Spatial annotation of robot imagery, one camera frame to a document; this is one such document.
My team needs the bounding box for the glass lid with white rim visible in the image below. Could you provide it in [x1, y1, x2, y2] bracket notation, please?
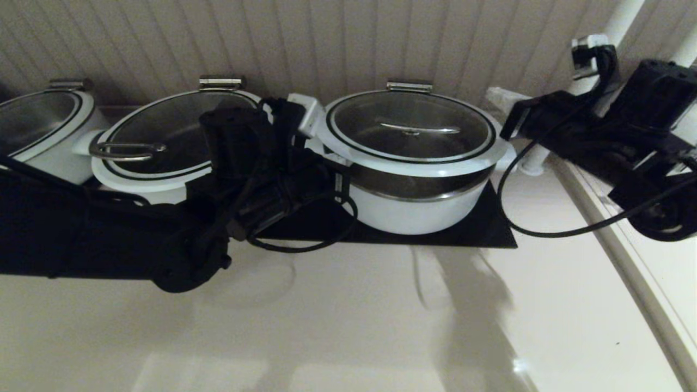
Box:
[90, 90, 262, 183]
[316, 90, 510, 177]
[0, 90, 96, 164]

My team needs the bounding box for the white pot with steel insert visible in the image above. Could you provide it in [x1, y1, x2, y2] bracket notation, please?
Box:
[305, 136, 518, 236]

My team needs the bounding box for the white round pole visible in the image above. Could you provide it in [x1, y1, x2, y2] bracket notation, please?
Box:
[520, 0, 646, 176]
[669, 24, 697, 69]

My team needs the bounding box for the large black induction mat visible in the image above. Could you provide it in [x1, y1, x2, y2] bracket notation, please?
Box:
[188, 131, 518, 249]

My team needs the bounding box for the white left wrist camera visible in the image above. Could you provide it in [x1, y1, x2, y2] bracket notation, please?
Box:
[286, 94, 326, 138]

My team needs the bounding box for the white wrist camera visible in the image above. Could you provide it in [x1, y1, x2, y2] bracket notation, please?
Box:
[571, 34, 610, 77]
[286, 94, 326, 138]

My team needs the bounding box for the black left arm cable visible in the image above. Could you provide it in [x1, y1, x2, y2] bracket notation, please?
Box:
[218, 98, 360, 254]

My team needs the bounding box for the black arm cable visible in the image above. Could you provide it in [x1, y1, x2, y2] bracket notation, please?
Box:
[218, 98, 360, 254]
[497, 46, 697, 238]

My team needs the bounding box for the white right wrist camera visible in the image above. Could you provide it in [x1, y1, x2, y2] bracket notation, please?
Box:
[571, 34, 610, 77]

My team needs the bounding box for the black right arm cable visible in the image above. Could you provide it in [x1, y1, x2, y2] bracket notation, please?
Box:
[497, 46, 697, 238]

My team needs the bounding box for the white pot with side handles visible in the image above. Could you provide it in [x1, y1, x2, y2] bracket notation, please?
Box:
[74, 90, 273, 206]
[0, 90, 112, 186]

